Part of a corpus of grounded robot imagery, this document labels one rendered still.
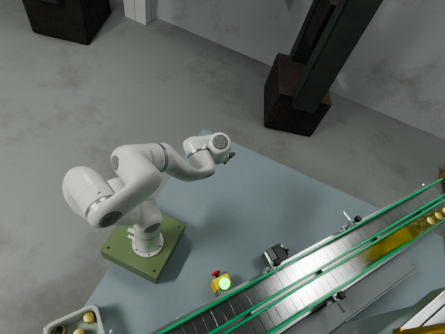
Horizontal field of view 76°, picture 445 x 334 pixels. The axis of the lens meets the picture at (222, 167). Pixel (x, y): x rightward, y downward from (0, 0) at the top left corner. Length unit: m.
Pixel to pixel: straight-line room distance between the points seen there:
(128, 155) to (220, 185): 0.88
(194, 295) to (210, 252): 0.19
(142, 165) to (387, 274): 1.21
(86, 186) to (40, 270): 1.53
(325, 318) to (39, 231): 1.84
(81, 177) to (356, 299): 1.15
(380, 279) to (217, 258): 0.72
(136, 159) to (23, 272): 1.64
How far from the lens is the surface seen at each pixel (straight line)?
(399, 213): 1.77
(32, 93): 3.20
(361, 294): 1.44
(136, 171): 0.69
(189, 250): 1.35
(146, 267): 1.24
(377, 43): 3.62
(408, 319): 0.85
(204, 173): 0.87
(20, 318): 2.18
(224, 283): 1.23
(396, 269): 1.59
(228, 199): 1.50
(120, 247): 1.27
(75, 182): 0.75
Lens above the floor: 2.02
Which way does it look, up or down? 53 degrees down
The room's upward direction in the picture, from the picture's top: 19 degrees clockwise
